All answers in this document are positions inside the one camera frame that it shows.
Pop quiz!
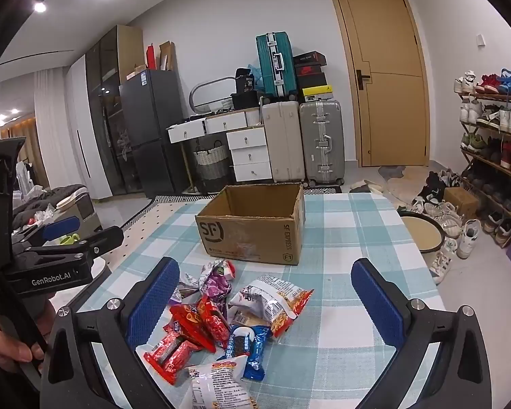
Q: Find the pile of sneakers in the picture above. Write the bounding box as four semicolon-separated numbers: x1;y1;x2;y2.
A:
409;169;482;286

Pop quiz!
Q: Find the dark grey refrigerator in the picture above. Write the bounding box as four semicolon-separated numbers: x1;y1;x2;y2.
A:
119;68;190;199

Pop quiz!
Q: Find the person's left hand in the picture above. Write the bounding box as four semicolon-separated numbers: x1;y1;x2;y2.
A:
0;317;34;370

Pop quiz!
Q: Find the oval mirror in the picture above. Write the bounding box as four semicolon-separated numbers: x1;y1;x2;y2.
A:
189;77;237;115

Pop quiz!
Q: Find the yellow wooden door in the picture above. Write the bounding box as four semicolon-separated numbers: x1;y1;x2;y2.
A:
328;0;430;168

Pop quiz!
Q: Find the yellow black shoe box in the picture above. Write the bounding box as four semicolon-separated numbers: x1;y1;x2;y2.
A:
300;85;335;103

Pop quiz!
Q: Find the purple snack packet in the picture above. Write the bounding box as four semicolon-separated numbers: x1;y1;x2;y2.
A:
198;260;237;307

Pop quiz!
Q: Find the dark grey bin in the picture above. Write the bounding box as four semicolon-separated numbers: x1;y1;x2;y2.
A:
66;187;103;233

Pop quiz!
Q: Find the white orange chips bag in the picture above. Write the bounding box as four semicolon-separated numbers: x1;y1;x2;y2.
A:
228;273;315;338

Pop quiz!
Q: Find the white sheer curtain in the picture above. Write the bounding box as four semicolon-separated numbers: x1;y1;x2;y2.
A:
0;68;71;192

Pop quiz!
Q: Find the teal suitcase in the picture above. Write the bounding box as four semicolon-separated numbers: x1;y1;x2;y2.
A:
255;32;301;104

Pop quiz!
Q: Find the white red snack packet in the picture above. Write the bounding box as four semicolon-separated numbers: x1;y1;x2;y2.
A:
215;259;237;278

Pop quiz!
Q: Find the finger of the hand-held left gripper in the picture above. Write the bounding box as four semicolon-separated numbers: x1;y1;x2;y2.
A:
11;216;82;248
26;227;125;267

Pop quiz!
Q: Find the pile of clothes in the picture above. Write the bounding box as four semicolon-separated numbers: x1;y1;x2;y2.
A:
11;160;90;239

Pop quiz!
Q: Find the woven laundry basket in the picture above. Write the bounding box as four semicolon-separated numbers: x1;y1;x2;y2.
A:
192;140;231;192

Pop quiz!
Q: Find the black cable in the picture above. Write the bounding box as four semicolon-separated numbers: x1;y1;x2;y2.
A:
0;247;47;354

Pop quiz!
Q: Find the beige suitcase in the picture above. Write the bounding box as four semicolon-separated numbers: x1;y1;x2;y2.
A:
261;100;306;184

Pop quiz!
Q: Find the blue plastic bag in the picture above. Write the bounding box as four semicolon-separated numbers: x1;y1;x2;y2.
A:
247;64;265;92

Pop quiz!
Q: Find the beige slipper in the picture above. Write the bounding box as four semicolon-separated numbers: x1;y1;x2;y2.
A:
350;179;386;194

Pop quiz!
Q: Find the large printed cardboard box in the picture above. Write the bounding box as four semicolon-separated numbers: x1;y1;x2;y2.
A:
195;182;306;266

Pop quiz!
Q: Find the brown carton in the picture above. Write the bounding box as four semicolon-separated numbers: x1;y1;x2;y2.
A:
444;186;480;220

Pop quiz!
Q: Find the blue cookie packet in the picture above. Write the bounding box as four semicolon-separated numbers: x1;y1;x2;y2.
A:
223;324;273;382

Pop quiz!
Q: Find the white snack packet orange print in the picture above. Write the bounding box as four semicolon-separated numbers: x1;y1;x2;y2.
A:
187;355;260;409

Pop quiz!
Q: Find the person's left forearm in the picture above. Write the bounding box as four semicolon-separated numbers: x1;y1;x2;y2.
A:
0;360;41;409

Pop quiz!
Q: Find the grey floor mat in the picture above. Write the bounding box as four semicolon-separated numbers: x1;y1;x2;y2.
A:
377;165;405;180

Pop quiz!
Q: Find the dark glass cabinet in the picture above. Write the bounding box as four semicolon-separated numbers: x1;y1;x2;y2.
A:
85;25;144;199

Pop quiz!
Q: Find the red triangular snack packet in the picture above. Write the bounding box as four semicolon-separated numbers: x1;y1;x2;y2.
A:
164;302;205;342

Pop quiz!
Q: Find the wooden shoe rack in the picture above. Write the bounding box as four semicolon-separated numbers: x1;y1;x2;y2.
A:
453;87;511;222

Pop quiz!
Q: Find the beige floor mat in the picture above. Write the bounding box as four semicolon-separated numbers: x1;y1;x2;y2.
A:
383;168;431;205

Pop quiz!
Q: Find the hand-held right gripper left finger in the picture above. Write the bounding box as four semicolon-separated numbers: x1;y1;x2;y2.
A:
38;256;182;409

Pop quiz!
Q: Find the white dresser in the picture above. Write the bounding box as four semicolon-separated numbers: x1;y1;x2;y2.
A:
167;108;273;182

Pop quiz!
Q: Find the black printed box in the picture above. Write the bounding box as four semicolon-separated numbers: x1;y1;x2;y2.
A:
234;67;258;94

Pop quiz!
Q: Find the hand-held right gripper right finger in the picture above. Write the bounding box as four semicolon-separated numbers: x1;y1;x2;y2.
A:
351;258;492;409

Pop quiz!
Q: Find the red candy packet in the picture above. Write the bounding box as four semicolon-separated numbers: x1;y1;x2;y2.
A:
142;330;205;386

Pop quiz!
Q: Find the flat brown cardboard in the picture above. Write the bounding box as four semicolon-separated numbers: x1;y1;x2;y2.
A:
158;40;177;72

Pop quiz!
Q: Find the silver suitcase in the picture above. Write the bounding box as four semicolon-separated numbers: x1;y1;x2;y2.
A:
299;100;345;187

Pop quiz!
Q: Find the white wardrobe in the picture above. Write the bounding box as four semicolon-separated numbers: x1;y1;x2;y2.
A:
66;55;111;199

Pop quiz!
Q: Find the round beige stool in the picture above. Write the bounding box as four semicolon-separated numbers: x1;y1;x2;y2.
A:
398;215;447;256

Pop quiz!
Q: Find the long red snack packet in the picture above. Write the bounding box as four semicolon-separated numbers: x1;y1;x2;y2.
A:
193;296;233;354

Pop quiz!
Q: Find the silver snack packet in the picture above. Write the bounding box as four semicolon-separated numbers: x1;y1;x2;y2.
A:
176;270;205;303

